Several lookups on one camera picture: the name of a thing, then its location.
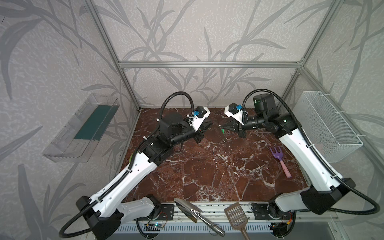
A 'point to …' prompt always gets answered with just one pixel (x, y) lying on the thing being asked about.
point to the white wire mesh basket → (324, 127)
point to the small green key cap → (223, 131)
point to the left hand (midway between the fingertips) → (213, 118)
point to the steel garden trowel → (193, 213)
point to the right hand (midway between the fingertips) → (223, 120)
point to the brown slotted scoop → (237, 218)
